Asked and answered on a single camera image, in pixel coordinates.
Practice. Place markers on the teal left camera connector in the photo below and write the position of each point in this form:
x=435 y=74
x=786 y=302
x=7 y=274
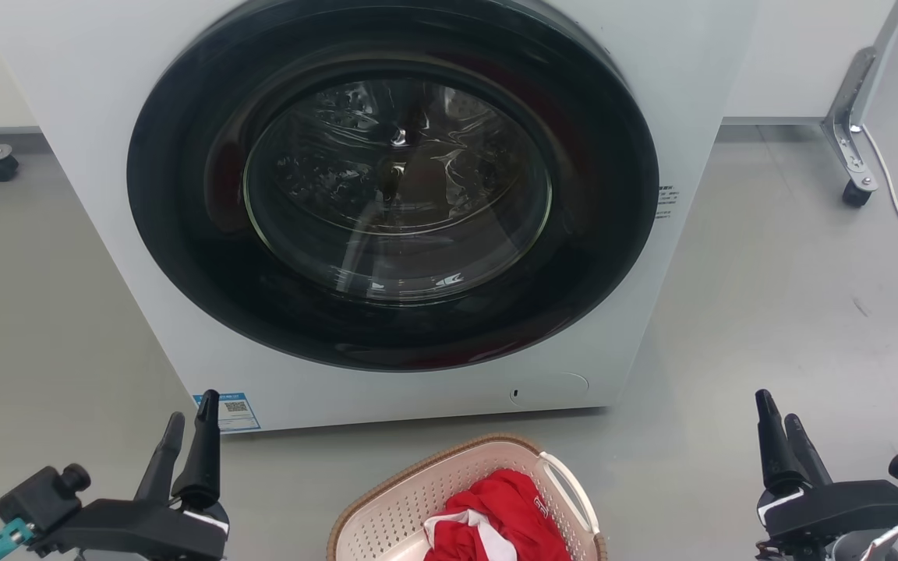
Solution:
x=1 y=539

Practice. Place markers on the cream perforated laundry basket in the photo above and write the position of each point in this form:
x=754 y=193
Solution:
x=402 y=506

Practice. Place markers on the white cabinet panel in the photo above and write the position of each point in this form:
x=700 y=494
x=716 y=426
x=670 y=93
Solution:
x=800 y=54

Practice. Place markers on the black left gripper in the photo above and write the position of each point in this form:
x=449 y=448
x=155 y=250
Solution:
x=129 y=530

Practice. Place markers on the blue QR code sticker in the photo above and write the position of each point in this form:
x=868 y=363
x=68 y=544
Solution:
x=242 y=413

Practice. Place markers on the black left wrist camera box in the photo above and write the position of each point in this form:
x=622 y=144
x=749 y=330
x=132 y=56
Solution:
x=40 y=495

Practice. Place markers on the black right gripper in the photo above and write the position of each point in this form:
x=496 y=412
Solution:
x=839 y=510

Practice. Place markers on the grey metal frame leg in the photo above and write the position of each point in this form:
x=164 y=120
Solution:
x=846 y=117

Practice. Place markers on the white front-load washing machine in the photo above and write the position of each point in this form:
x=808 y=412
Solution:
x=67 y=93

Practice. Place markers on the black round washer door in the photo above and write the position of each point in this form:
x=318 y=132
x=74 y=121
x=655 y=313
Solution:
x=184 y=234

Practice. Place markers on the red and white garment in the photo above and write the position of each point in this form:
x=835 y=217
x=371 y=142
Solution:
x=503 y=510

